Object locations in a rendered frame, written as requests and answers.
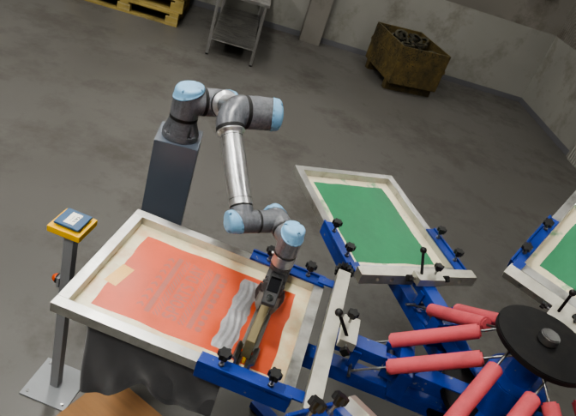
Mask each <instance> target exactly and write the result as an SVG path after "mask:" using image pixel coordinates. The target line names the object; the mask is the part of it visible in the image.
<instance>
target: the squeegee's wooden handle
mask: <svg viewBox="0 0 576 416"><path fill-rule="evenodd" d="M269 309H270V307H268V306H265V305H263V304H262V305H261V307H260V309H259V311H258V313H257V315H256V318H255V320H254V323H253V325H252V327H251V330H250V331H249V335H248V337H247V339H246V341H245V344H244V346H243V350H242V353H241V356H243V357H245V358H247V359H249V358H250V356H251V353H252V351H253V349H254V346H255V343H256V341H257V338H258V336H259V333H260V332H261V328H262V326H263V323H264V322H265V319H266V317H267V313H268V311H269Z"/></svg>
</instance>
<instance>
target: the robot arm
mask: <svg viewBox="0 0 576 416"><path fill-rule="evenodd" d="M172 96H173V98H172V102H171V110H170V115H169V117H168V118H167V120H166V121H165V124H164V125H163V128H162V135H163V137H164V138H165V139H167V140H168V141H170V142H174V143H177V144H182V145H190V144H194V143H196V142H197V140H198V136H199V132H198V125H197V121H198V117H199V116H203V117H215V118H216V133H217V136H219V137H220V141H221V148H222V154H223V161H224V168H225V181H226V187H227V194H228V201H229V207H230V210H227V211H226V212H225V215H224V228H225V230H226V231H227V232H228V233H233V234H243V233H272V234H273V236H274V237H275V239H276V240H277V244H276V246H275V249H274V251H272V254H273V256H272V259H271V262H270V267H269V270H268V271H267V274H266V277H265V279H263V282H260V284H259V285H258V286H257V288H256V289H255V308H256V309H257V310H259V308H260V306H261V304H263V305H265V306H268V307H270V310H269V312H268V315H272V314H273V313H274V312H275V311H276V310H277V309H278V308H279V307H280V306H281V305H282V303H283V302H284V299H285V291H283V290H285V283H286V281H287V278H288V276H289V273H290V272H291V269H292V267H293V265H294V263H295V261H296V259H297V254H298V252H299V250H300V247H301V245H302V243H303V240H304V235H305V228H304V226H303V225H300V223H299V222H297V221H294V220H291V219H290V217H289V216H288V213H287V212H286V211H285V210H284V209H283V207H282V206H281V205H279V204H278V203H273V204H271V205H268V206H266V207H265V208H264V210H254V209H253V204H252V198H251V192H250V185H249V174H248V167H247V161H246V155H245V149H244V143H243V133H244V132H245V130H267V131H277V130H279V128H280V126H281V124H282V122H283V117H284V107H283V103H282V101H281V100H280V99H276V98H268V97H261V96H257V95H243V94H237V93H236V92H235V91H232V90H230V89H217V88H209V87H204V85H203V84H201V83H199V82H196V81H180V82H179V83H178V84H177V85H176V86H175V90H174V92H173V95H172ZM286 274H287V275H286Z"/></svg>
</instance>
